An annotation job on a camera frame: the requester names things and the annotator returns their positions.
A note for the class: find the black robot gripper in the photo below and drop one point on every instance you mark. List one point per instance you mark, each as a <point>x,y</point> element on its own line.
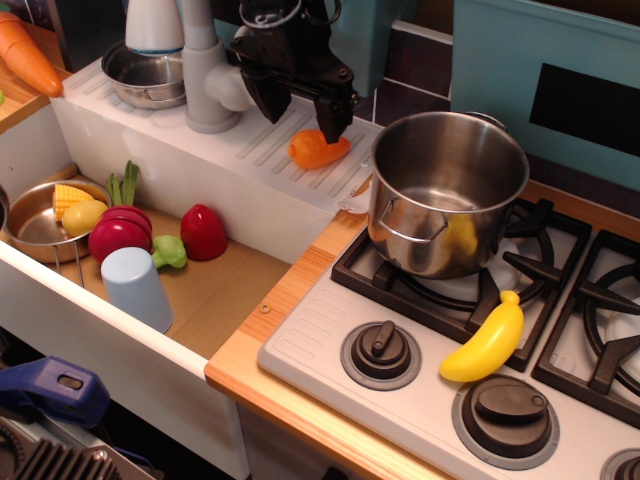
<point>288,50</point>

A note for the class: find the small orange toy carrot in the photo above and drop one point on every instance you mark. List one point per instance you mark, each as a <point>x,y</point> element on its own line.
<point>308,149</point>

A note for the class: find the large stainless steel pot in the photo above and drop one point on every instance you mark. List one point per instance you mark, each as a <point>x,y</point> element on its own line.
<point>443,188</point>

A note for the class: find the small steel pot behind faucet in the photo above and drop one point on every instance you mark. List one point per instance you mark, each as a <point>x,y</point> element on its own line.
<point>145,82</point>

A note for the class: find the large orange toy carrot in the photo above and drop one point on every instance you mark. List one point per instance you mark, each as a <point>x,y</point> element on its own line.
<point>25,59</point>

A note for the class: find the grey toy faucet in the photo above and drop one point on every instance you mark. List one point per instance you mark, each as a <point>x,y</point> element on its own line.
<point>215,91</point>

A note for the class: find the white bottle with blue band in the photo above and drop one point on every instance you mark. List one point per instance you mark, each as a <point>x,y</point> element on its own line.
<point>153,27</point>

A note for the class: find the green toy broccoli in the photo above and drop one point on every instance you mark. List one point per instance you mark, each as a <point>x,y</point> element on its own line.
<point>169,251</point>

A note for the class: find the left black burner grate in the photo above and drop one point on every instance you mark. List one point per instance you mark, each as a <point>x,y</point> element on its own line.
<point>535,259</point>

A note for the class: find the black burner grate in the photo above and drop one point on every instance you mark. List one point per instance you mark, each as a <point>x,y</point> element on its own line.
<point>535,259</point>
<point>592,353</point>

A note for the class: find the red toy radish with leaves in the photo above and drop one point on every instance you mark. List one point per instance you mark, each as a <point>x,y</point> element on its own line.
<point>122,225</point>

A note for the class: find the white toy sink basin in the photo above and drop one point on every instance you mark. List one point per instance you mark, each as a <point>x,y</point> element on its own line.
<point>266,204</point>

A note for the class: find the light blue plastic cup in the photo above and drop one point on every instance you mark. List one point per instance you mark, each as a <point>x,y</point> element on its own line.
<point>133,285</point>

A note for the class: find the yellow toy potato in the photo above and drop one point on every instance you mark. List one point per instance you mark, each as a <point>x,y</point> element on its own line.
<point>81,217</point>

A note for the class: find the yellow toy corn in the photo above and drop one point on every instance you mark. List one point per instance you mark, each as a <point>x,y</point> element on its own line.
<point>64,196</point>

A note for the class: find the left black stove knob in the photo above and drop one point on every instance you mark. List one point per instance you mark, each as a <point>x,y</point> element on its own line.
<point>381,356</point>

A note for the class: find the black stove knob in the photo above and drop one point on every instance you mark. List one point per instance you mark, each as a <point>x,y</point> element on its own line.
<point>622,465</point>
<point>506,423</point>
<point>381,356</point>

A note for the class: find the small metal bowl in sink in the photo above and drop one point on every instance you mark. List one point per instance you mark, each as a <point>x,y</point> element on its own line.
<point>32,226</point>

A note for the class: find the yellow toy banana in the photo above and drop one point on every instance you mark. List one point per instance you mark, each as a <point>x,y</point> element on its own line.
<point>491,346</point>

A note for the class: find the grey toy stove top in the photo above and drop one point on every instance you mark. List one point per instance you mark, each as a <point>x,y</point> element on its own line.
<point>305,352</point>

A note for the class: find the right black burner grate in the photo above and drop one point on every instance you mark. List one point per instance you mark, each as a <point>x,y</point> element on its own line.
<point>592,353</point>

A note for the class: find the middle black stove knob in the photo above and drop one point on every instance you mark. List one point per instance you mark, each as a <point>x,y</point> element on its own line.
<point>506,423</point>

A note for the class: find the blue clamp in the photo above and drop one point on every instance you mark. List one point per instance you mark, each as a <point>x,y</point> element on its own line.
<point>55,388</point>

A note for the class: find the right black stove knob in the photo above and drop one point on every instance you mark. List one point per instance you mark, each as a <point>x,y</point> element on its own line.
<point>622,465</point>

